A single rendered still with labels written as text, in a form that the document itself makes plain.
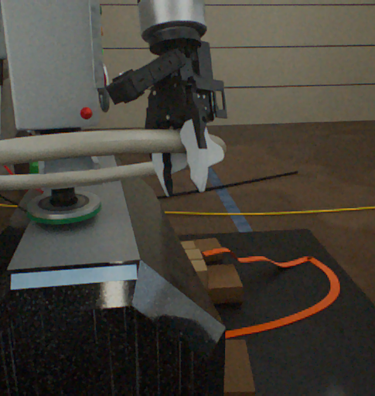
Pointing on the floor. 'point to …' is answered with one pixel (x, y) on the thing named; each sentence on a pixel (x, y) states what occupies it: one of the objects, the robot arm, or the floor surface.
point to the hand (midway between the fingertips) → (180, 185)
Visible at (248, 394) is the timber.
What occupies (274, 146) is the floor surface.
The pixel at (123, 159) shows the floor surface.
